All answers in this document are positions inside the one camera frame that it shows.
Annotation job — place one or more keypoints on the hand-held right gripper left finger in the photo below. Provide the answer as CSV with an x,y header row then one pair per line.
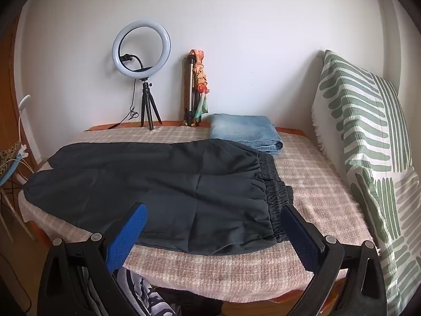
x,y
126,237

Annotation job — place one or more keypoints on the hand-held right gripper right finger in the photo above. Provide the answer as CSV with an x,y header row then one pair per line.
x,y
301,237

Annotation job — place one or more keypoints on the dark grey pants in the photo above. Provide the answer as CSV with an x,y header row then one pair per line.
x,y
158,191

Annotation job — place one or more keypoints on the pink plaid blanket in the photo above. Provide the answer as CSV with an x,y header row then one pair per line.
x,y
315,184

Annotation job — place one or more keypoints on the black and white patterned cloth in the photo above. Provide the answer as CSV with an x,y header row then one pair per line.
x,y
138,291

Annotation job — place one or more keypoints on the green leaf patterned throw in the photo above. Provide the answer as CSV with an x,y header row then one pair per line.
x,y
368,158

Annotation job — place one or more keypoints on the folded light blue jeans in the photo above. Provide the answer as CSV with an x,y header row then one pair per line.
x,y
245,131

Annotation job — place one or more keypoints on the small black tripod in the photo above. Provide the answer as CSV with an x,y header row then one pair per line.
x,y
148,103

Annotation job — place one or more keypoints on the blue chair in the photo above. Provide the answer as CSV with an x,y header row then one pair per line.
x,y
6,174

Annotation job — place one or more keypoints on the leopard print cloth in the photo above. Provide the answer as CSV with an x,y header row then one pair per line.
x,y
7,159

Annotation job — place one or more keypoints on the white clip lamp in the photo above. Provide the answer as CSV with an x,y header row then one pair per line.
x,y
22,118

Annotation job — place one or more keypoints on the folded silver tripod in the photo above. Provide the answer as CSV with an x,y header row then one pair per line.
x,y
190,92

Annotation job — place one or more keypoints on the folded tripod with colourful cloth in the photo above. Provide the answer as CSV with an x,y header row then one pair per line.
x,y
200,82

